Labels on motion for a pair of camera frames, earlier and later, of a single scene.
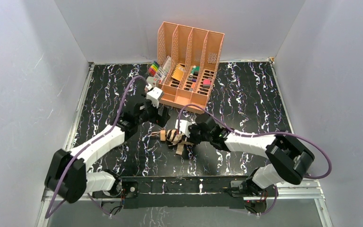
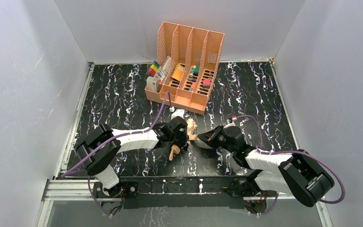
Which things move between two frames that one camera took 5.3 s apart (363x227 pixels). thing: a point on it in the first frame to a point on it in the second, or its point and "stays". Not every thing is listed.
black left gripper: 162,116 to 182,135
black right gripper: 191,135 to 215,136
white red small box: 152,81 stays
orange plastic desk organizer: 187,59 stays
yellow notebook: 178,72 stays
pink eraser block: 206,83 stays
